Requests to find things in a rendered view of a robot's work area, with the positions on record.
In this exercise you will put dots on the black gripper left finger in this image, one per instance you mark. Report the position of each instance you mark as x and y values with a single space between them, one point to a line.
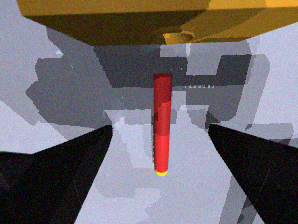
50 186

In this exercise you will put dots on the red cylindrical rod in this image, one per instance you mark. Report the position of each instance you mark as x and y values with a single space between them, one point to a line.
162 113

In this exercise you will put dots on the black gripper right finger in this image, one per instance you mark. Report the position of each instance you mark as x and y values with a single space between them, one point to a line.
267 172

